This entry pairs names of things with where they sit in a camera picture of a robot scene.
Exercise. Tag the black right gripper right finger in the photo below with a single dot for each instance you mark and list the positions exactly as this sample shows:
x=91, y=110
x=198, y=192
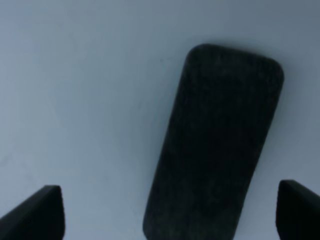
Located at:
x=297, y=212

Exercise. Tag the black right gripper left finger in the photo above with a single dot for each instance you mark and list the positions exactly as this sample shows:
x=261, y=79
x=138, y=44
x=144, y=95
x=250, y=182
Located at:
x=39, y=217

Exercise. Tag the black whiteboard eraser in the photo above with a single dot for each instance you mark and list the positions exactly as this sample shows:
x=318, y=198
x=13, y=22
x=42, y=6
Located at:
x=224, y=106

